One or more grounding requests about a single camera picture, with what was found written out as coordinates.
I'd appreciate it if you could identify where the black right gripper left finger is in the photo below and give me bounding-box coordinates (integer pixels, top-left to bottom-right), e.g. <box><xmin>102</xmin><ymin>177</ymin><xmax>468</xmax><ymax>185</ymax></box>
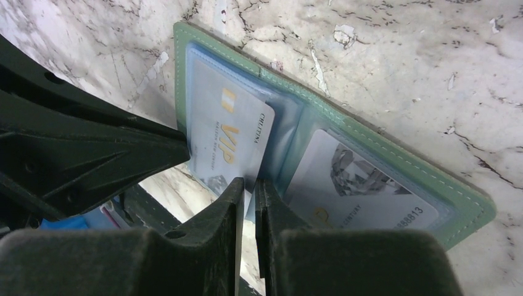
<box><xmin>1</xmin><ymin>178</ymin><xmax>244</xmax><ymax>295</ymax></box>

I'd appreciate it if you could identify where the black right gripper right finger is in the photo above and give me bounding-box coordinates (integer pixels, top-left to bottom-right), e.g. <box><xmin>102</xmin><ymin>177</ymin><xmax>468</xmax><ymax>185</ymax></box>
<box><xmin>254</xmin><ymin>179</ymin><xmax>463</xmax><ymax>295</ymax></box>

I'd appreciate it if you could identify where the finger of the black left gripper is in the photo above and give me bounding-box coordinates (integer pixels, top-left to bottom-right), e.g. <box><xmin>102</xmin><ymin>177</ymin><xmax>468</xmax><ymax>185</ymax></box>
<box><xmin>1</xmin><ymin>38</ymin><xmax>189</xmax><ymax>221</ymax></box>

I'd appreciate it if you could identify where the silver diamond card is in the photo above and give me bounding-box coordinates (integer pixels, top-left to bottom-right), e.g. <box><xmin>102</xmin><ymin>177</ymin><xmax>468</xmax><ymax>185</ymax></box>
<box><xmin>285</xmin><ymin>129</ymin><xmax>439</xmax><ymax>229</ymax></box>

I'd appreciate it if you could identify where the green card holder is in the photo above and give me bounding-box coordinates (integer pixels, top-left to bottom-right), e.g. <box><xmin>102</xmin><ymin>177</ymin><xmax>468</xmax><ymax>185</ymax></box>
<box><xmin>173</xmin><ymin>22</ymin><xmax>496</xmax><ymax>249</ymax></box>

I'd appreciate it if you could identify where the silver VIP card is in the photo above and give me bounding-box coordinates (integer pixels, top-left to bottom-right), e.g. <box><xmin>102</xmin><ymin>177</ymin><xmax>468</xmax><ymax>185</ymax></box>
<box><xmin>186</xmin><ymin>57</ymin><xmax>275</xmax><ymax>202</ymax></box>

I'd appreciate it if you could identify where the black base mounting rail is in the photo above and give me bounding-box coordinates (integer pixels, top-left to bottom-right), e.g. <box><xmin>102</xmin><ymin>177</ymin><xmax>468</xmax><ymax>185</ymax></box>
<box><xmin>120</xmin><ymin>178</ymin><xmax>259</xmax><ymax>295</ymax></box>

